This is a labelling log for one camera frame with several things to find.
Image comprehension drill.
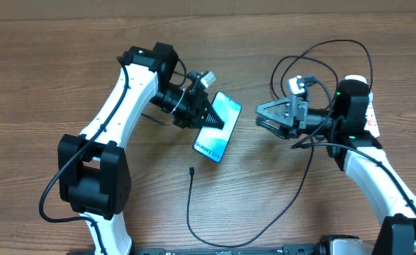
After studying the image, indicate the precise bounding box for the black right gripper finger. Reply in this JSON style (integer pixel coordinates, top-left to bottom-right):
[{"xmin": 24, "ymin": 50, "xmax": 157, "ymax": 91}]
[
  {"xmin": 256, "ymin": 98, "xmax": 291, "ymax": 118},
  {"xmin": 256, "ymin": 118, "xmax": 292, "ymax": 139}
]

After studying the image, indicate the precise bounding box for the blue Samsung Galaxy phone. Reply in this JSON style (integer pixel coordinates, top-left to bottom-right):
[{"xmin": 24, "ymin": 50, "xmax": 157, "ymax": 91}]
[{"xmin": 192, "ymin": 91, "xmax": 243, "ymax": 164}]

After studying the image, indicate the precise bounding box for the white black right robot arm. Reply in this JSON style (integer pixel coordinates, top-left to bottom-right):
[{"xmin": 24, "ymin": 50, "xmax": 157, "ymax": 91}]
[{"xmin": 256, "ymin": 75, "xmax": 416, "ymax": 254}]

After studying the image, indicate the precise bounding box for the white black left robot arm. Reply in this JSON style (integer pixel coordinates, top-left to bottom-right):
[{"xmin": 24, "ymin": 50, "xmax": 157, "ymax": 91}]
[{"xmin": 56, "ymin": 42, "xmax": 225, "ymax": 254}]

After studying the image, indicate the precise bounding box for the white power strip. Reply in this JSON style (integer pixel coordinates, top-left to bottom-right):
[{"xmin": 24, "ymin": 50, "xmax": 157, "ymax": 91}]
[{"xmin": 344, "ymin": 74, "xmax": 380, "ymax": 138}]

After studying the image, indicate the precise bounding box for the black USB charger cable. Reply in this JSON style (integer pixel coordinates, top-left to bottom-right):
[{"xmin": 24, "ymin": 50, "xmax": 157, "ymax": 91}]
[{"xmin": 186, "ymin": 39, "xmax": 374, "ymax": 249}]

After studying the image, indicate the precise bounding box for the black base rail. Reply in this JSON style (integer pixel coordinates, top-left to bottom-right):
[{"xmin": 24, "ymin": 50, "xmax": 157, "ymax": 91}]
[{"xmin": 129, "ymin": 244, "xmax": 326, "ymax": 255}]

